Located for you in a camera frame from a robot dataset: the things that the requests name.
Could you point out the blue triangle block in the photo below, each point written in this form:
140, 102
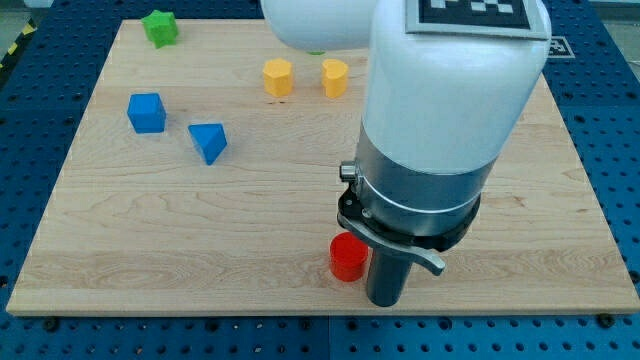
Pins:
209, 140

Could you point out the red cylinder block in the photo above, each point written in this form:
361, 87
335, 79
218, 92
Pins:
348, 256

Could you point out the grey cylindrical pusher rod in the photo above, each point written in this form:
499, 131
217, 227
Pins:
387, 275

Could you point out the yellow hexagon block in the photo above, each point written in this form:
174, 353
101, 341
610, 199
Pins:
278, 77

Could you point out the blue cube block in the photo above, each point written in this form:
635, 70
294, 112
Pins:
146, 113

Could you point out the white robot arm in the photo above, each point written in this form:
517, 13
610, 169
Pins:
447, 81

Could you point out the wooden board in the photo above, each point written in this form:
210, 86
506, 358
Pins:
140, 225

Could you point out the green star block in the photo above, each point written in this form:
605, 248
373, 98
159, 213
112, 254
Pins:
160, 28

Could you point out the fiducial marker tag on table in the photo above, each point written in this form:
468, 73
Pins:
560, 48

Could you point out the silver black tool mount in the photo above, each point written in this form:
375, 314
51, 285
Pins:
408, 214

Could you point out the fiducial marker tag on arm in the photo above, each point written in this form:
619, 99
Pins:
522, 19

